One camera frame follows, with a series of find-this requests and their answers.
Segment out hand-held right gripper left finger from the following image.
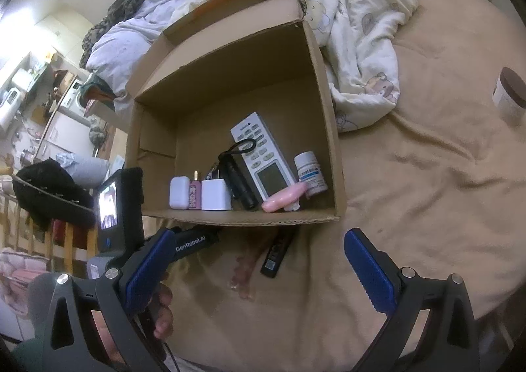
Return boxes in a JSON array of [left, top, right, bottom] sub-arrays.
[[41, 227, 177, 372]]

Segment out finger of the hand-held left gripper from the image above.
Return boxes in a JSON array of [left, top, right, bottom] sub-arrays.
[[164, 225, 221, 271]]

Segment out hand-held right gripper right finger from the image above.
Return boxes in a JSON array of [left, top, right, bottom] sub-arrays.
[[344, 227, 481, 372]]

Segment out pink perfume bottle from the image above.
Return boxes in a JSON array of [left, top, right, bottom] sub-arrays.
[[188, 169, 203, 210]]

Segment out white earbud case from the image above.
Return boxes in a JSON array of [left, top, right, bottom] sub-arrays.
[[169, 176, 190, 209]]

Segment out white charger block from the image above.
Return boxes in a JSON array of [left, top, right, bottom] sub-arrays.
[[201, 178, 233, 212]]

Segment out black flashlight with lanyard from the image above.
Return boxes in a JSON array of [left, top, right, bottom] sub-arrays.
[[217, 139, 260, 210]]

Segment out black stick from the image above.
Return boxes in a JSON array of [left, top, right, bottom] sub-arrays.
[[260, 228, 297, 279]]

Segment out pink oblong gadget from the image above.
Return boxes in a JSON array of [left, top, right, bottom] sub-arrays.
[[262, 183, 308, 213]]

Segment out white pill bottle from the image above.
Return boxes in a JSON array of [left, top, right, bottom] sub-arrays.
[[293, 151, 328, 197]]

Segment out cardboard box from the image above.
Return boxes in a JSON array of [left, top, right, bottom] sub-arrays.
[[124, 0, 348, 228]]

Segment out person's left hand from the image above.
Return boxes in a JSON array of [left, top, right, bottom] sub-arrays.
[[147, 284, 174, 342]]

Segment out light blue cloth bundle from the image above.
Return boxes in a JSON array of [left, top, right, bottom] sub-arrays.
[[55, 153, 108, 188]]

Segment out black bag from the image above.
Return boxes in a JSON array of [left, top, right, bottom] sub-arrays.
[[12, 158, 94, 229]]

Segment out white cabinet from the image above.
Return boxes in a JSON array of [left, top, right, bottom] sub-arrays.
[[39, 111, 93, 159]]

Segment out white remote control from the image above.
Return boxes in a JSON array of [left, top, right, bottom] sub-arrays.
[[230, 111, 299, 201]]

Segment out pink cloth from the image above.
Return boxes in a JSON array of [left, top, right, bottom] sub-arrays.
[[0, 246, 54, 307]]

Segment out white washing machine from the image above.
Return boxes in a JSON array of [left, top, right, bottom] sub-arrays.
[[58, 78, 93, 122]]

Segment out brown-lidded white jar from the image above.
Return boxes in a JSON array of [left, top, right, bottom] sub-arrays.
[[492, 67, 526, 126]]

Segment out cream printed blanket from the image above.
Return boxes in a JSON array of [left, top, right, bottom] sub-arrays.
[[191, 0, 422, 133]]

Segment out black cable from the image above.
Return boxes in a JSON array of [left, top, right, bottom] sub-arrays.
[[161, 340, 180, 372]]

